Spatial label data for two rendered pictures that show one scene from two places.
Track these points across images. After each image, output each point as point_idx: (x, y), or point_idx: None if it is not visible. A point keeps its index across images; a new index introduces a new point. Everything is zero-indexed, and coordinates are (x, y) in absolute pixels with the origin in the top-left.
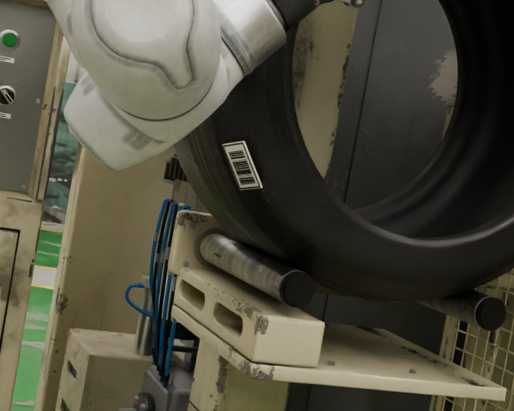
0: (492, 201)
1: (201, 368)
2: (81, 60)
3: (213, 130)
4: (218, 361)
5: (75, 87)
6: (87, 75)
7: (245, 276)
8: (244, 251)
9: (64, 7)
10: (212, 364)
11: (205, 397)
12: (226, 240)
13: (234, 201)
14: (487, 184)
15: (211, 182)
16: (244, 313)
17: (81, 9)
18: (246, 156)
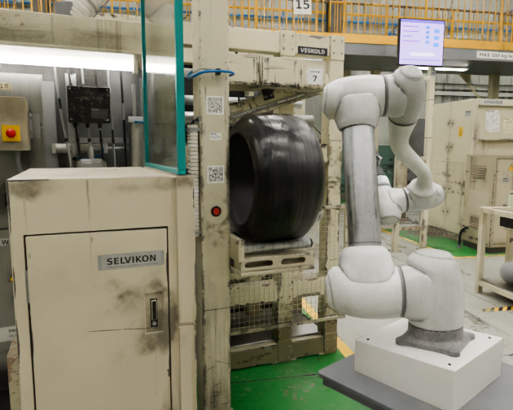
0: (242, 203)
1: (212, 294)
2: (431, 205)
3: (317, 209)
4: (227, 286)
5: (396, 210)
6: (397, 207)
7: (286, 247)
8: (277, 242)
9: (435, 197)
10: (222, 290)
11: (221, 302)
12: (256, 242)
13: (309, 226)
14: (234, 199)
15: (300, 224)
16: (304, 255)
17: (443, 197)
18: (322, 213)
